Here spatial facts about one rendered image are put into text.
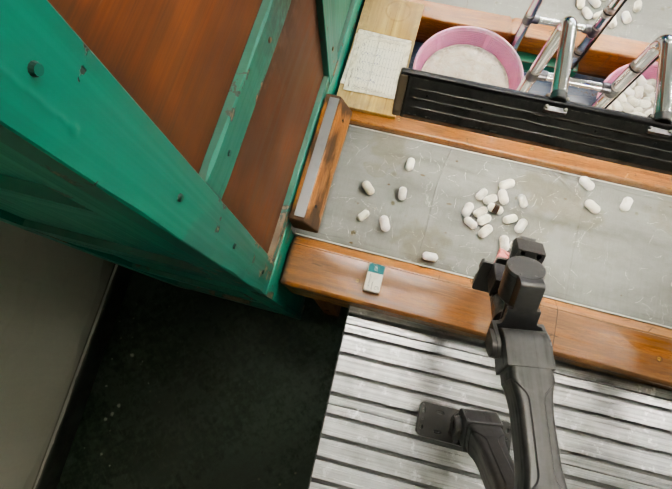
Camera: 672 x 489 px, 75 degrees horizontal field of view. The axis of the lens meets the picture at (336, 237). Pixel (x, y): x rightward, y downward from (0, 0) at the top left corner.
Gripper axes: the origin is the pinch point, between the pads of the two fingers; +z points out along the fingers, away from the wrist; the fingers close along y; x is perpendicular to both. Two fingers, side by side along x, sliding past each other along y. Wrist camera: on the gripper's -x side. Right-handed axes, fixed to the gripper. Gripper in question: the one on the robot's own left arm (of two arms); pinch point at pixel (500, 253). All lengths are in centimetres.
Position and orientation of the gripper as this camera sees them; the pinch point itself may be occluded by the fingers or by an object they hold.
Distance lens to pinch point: 91.7
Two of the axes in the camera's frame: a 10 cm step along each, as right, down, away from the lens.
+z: 2.2, -5.4, 8.1
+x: -1.4, 8.1, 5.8
